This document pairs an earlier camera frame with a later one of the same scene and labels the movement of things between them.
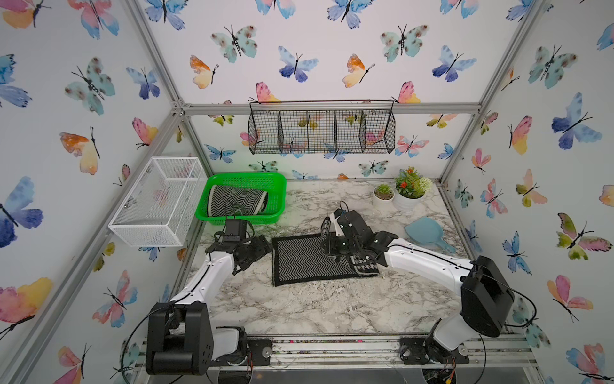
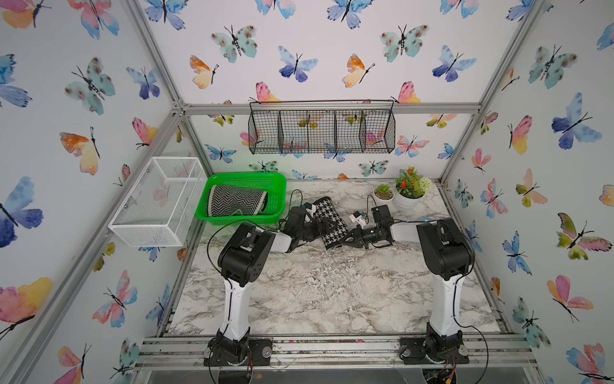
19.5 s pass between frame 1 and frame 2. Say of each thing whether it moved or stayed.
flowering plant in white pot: stayed
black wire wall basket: stayed
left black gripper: moved
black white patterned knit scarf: moved
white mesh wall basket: stayed
